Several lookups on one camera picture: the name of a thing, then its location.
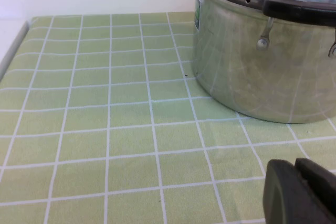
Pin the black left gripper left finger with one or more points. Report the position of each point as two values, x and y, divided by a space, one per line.
281 197

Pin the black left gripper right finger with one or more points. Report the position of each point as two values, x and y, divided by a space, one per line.
320 182

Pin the green checked tablecloth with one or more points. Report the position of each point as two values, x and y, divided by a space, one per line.
105 129

